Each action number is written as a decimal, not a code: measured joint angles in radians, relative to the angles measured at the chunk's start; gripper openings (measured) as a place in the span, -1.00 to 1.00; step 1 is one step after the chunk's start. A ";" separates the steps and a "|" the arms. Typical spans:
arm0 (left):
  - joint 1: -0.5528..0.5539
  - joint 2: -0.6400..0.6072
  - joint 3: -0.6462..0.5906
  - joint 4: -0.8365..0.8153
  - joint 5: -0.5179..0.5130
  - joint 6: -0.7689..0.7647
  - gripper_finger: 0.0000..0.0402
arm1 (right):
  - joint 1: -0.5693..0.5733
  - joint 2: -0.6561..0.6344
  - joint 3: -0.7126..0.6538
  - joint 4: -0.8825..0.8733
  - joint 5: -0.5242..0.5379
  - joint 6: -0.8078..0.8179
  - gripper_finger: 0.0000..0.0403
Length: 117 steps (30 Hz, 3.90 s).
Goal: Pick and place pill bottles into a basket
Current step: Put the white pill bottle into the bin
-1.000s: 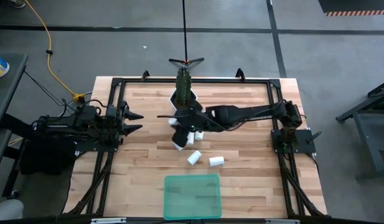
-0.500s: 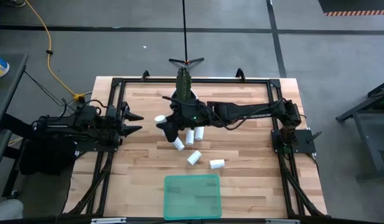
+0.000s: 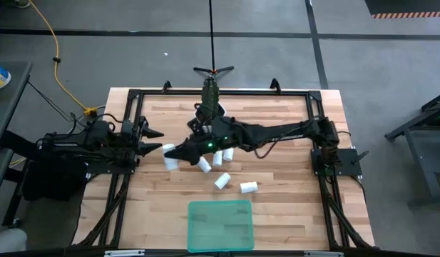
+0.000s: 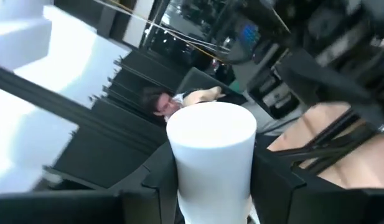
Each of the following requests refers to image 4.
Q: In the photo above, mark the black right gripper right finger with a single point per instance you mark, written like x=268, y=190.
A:
x=269, y=189

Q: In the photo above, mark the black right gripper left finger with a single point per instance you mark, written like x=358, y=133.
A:
x=160, y=186

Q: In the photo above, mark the white pill bottle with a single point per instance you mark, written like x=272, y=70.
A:
x=213, y=155

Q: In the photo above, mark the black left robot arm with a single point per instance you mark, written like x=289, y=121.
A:
x=328, y=77

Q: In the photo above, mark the person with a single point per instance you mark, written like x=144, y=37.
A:
x=166, y=102

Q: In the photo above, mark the black aluminium table frame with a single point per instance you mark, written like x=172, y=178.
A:
x=328, y=146

